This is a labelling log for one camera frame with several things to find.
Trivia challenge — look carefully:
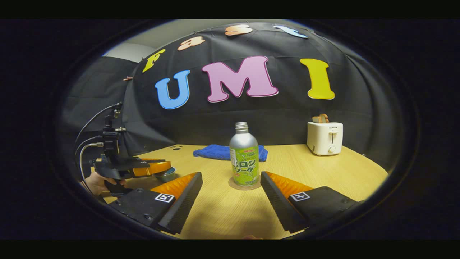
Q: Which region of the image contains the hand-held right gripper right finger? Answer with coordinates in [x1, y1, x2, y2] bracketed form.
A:
[260, 171, 360, 234]

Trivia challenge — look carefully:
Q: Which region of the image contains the grey cable with metal plug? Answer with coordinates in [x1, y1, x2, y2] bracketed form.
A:
[79, 142, 105, 182]

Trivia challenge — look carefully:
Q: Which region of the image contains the black backdrop cloth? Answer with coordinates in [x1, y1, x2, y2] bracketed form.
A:
[59, 22, 405, 170]

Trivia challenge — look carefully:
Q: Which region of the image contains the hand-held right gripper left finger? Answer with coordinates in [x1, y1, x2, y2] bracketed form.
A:
[108, 172, 204, 235]

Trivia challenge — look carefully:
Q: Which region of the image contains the thin black cable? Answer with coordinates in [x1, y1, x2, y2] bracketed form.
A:
[74, 104, 117, 144]

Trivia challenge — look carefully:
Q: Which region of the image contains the round cork coaster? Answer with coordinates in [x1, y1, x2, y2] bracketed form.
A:
[228, 175, 262, 191]

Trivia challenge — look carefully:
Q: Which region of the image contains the teal teacup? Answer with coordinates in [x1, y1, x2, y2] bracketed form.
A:
[154, 171, 177, 183]

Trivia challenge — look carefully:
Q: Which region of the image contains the white toaster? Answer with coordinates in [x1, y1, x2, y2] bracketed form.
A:
[307, 121, 344, 156]

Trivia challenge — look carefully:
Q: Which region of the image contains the blue towel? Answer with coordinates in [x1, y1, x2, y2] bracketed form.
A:
[193, 144, 269, 163]

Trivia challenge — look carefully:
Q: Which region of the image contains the silver green-label water bottle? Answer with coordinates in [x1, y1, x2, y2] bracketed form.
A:
[229, 122, 259, 187]

